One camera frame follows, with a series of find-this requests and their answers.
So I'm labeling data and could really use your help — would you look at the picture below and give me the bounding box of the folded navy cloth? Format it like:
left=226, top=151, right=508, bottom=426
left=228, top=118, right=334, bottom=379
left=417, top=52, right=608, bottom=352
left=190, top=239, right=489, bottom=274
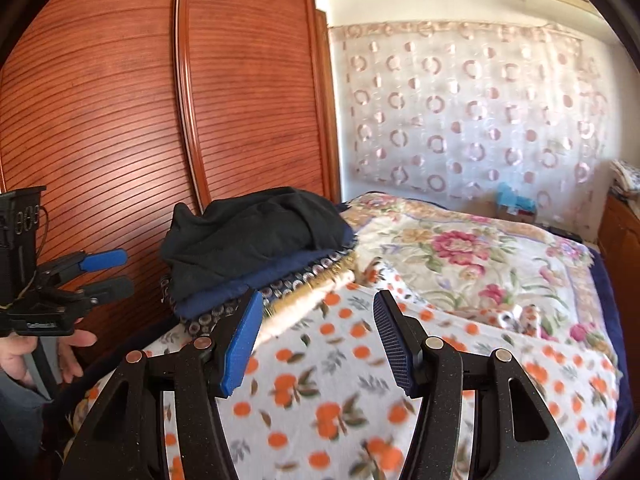
left=174, top=247, right=347, bottom=322

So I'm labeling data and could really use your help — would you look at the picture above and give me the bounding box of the blue packet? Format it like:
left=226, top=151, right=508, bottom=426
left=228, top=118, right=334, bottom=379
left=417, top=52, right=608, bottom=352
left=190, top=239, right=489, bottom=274
left=496, top=182, right=539, bottom=212

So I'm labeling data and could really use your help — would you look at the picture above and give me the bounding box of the orange-print white sheet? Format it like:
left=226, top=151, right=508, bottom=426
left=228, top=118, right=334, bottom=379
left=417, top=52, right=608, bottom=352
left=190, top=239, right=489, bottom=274
left=70, top=260, right=624, bottom=480

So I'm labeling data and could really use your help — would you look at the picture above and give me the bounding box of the dark circle-patterned cloth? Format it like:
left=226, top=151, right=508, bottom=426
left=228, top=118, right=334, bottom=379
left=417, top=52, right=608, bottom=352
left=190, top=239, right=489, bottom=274
left=160, top=245, right=359, bottom=339

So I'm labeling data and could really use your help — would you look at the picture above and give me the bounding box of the person's left hand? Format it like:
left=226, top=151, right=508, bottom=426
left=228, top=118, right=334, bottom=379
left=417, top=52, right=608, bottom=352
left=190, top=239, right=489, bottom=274
left=0, top=330, right=98, bottom=389

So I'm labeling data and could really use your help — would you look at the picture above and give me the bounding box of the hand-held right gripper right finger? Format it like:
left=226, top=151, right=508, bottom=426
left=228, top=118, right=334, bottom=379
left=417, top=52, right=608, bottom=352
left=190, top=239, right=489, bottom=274
left=373, top=289, right=583, bottom=480

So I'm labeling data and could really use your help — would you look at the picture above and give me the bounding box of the floral blanket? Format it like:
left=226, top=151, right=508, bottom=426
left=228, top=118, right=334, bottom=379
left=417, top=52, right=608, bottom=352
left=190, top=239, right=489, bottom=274
left=340, top=192, right=602, bottom=352

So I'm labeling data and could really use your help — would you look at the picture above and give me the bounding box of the person's left forearm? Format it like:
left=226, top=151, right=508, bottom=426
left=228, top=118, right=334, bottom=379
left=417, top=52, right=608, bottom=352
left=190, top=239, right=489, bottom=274
left=0, top=377, right=56, bottom=462

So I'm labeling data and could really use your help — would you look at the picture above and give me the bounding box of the stack of folded cloths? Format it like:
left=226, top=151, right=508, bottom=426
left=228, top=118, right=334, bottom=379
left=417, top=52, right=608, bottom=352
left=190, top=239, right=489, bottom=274
left=610, top=159, right=640, bottom=197

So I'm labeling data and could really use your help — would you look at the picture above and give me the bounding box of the brown cardboard box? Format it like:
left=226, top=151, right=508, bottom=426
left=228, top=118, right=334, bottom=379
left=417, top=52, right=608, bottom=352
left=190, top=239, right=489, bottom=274
left=500, top=205, right=537, bottom=224

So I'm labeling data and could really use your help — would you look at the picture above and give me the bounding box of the navy bed sheet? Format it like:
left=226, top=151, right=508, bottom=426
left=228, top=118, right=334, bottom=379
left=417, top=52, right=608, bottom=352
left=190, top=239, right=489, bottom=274
left=584, top=244, right=632, bottom=457

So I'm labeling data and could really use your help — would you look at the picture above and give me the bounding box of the mustard yellow cloth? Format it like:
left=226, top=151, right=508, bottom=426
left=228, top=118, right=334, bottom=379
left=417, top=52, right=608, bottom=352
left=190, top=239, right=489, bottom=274
left=299, top=252, right=362, bottom=297

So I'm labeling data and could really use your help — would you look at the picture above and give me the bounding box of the black printed t-shirt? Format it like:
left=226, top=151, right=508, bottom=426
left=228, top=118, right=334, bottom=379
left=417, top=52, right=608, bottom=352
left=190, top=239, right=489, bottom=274
left=160, top=186, right=357, bottom=294

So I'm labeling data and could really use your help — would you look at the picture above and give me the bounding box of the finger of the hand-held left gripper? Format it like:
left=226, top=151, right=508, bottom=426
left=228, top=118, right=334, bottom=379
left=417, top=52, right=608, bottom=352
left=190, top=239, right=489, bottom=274
left=57, top=276, right=135, bottom=306
left=42, top=249, right=129, bottom=286

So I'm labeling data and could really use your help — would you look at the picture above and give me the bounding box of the long wooden cabinet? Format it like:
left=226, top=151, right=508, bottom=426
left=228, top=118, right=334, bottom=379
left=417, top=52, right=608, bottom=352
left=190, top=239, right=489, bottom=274
left=597, top=192, right=640, bottom=277

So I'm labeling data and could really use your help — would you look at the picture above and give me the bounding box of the folded cream cloth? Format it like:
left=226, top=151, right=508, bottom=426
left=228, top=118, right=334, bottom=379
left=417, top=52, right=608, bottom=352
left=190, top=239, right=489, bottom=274
left=259, top=280, right=362, bottom=347

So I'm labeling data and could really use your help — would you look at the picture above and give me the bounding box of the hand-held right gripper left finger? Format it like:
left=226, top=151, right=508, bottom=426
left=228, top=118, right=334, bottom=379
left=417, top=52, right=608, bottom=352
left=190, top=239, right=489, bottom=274
left=57, top=289, right=265, bottom=480

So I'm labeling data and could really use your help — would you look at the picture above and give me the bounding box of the wooden slatted wardrobe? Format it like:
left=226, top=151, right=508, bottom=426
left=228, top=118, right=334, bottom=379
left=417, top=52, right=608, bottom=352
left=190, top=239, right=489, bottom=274
left=0, top=0, right=347, bottom=377

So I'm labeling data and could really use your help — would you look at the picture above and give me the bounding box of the sheer circle-patterned curtain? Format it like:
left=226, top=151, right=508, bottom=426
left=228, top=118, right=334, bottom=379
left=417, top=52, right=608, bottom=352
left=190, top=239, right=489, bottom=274
left=327, top=20, right=609, bottom=207

